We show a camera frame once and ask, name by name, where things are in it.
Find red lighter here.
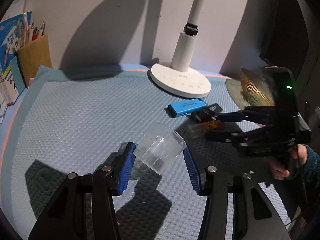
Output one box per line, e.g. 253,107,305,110
187,120,225,138

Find black lighter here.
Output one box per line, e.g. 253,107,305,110
190,103,222,124

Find clear plastic measuring cup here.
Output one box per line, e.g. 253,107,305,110
134,122,187,174

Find blue lighter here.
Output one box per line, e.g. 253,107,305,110
167,99,207,118

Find person's right hand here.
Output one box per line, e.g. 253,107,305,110
267,144,308,180

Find golden ribbed bowl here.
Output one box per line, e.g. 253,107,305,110
240,68,275,106

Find white desk lamp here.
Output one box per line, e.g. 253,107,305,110
150,0,211,99

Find blue textured table mat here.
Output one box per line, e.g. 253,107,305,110
0,64,293,240

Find black monitor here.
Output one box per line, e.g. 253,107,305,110
260,0,310,80

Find brown pen holder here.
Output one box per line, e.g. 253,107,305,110
17,34,53,87

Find pens in holder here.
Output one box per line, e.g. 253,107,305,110
16,11,46,48

